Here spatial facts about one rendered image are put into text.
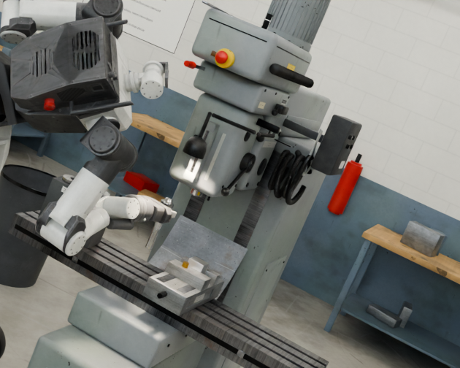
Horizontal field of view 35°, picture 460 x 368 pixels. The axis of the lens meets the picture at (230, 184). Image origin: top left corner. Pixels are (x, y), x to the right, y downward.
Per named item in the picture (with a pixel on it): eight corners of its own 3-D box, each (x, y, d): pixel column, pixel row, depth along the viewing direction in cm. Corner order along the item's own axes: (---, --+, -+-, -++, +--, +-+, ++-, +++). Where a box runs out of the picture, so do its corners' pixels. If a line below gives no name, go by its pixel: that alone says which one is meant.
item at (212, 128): (192, 182, 240) (216, 124, 236) (182, 177, 241) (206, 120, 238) (196, 182, 244) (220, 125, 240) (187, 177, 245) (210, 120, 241)
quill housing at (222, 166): (215, 201, 242) (251, 112, 236) (163, 175, 248) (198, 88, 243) (234, 198, 260) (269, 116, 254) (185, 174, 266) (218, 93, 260)
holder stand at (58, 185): (87, 249, 261) (106, 198, 257) (34, 223, 264) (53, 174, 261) (99, 243, 273) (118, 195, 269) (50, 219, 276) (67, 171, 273)
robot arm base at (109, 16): (76, 20, 208) (115, 31, 209) (89, -17, 212) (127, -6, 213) (79, 45, 222) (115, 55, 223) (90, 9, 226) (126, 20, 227)
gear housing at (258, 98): (253, 114, 232) (265, 85, 231) (190, 85, 240) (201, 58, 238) (282, 120, 264) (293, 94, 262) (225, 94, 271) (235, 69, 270)
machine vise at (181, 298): (178, 316, 235) (191, 286, 233) (141, 295, 240) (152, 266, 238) (217, 297, 268) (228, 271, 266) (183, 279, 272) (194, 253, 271)
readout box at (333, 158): (331, 177, 257) (356, 123, 254) (309, 167, 260) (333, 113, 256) (343, 176, 276) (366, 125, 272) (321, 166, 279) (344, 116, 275)
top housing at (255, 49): (258, 83, 222) (279, 33, 219) (187, 52, 229) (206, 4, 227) (298, 96, 266) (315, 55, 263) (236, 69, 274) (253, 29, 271)
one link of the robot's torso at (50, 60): (-7, 121, 190) (124, 98, 187) (-6, 14, 203) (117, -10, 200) (37, 163, 218) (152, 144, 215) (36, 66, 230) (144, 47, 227)
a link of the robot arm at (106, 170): (97, 176, 194) (127, 135, 196) (73, 160, 197) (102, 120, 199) (113, 189, 205) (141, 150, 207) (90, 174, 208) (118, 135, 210)
